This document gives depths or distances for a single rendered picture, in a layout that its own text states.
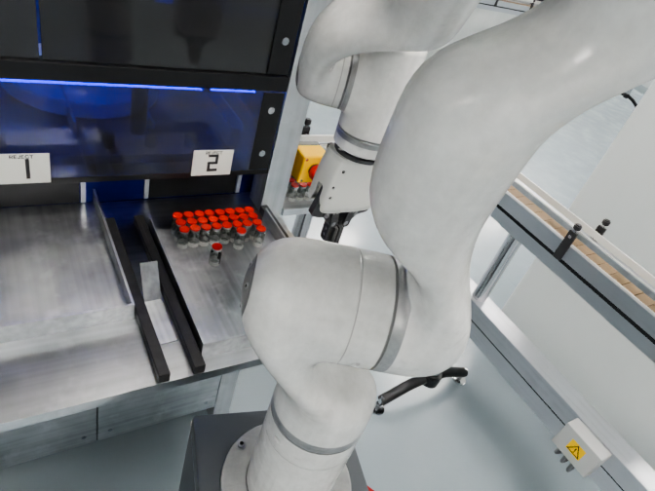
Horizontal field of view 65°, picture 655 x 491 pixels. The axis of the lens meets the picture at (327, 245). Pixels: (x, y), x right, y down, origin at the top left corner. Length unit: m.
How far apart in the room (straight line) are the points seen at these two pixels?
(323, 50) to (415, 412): 1.69
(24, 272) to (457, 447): 1.60
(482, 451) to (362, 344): 1.70
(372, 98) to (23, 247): 0.69
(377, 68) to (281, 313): 0.35
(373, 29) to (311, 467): 0.50
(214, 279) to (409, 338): 0.60
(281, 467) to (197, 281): 0.45
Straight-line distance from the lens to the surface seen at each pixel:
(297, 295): 0.47
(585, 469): 1.67
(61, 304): 0.97
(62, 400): 0.85
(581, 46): 0.33
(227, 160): 1.11
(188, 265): 1.05
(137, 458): 1.80
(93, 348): 0.91
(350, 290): 0.47
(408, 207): 0.37
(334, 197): 0.76
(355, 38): 0.60
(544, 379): 1.70
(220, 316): 0.96
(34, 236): 1.11
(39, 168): 1.04
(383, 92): 0.69
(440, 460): 2.05
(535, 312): 2.41
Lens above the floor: 1.58
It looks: 36 degrees down
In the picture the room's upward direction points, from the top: 19 degrees clockwise
